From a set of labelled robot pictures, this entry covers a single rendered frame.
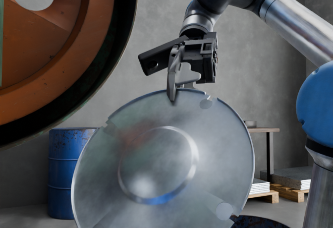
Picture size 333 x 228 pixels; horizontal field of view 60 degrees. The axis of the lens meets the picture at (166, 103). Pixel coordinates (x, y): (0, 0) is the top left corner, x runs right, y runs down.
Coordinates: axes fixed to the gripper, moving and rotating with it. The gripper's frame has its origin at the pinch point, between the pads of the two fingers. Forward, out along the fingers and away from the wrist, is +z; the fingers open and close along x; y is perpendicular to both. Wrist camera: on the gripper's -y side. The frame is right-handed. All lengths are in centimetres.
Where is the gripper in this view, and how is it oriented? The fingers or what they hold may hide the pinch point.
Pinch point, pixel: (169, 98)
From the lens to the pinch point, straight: 51.4
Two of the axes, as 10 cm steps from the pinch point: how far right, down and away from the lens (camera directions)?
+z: -1.9, 6.8, -7.1
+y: 9.6, -0.1, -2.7
